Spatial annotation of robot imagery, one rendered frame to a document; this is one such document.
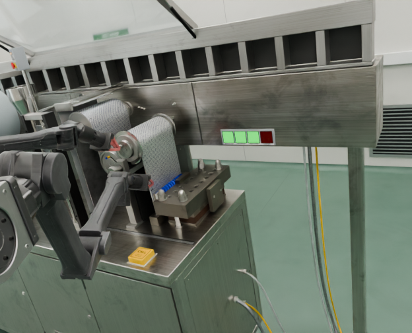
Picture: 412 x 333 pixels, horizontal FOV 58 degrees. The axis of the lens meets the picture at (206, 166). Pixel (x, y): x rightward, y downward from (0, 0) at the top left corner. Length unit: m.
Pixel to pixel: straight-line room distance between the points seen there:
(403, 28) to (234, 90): 2.38
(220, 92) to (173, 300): 0.86
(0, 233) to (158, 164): 1.09
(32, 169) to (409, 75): 3.44
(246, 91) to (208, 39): 0.26
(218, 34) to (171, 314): 1.11
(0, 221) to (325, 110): 1.18
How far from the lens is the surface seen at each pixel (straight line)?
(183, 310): 1.45
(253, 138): 1.60
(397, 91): 3.83
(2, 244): 0.60
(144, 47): 1.78
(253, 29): 1.51
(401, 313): 2.46
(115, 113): 1.76
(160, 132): 1.62
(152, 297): 1.49
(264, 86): 1.52
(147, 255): 1.41
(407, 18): 3.73
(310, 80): 1.46
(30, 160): 0.72
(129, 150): 1.52
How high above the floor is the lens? 1.67
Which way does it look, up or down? 21 degrees down
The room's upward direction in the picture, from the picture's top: 10 degrees counter-clockwise
